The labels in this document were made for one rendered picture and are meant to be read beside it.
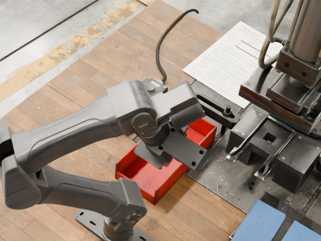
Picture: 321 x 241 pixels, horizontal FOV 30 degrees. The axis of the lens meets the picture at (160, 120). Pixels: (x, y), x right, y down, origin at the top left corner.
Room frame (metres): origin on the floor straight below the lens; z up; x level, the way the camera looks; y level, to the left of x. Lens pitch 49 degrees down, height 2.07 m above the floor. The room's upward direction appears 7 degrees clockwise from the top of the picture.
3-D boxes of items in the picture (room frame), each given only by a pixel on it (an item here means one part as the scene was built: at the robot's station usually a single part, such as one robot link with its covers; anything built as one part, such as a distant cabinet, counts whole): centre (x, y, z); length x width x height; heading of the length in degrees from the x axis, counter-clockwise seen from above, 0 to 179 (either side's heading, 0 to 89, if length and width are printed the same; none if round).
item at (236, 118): (1.03, -0.13, 0.95); 0.15 x 0.03 x 0.10; 58
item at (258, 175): (0.85, -0.26, 0.98); 0.07 x 0.02 x 0.01; 148
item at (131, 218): (0.69, 0.06, 1.00); 0.09 x 0.06 x 0.06; 24
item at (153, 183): (0.90, -0.02, 0.93); 0.25 x 0.12 x 0.06; 148
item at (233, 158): (0.89, -0.19, 0.98); 0.07 x 0.02 x 0.01; 148
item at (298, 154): (0.94, -0.28, 0.98); 0.20 x 0.10 x 0.01; 58
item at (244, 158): (0.94, -0.28, 0.94); 0.20 x 0.10 x 0.07; 58
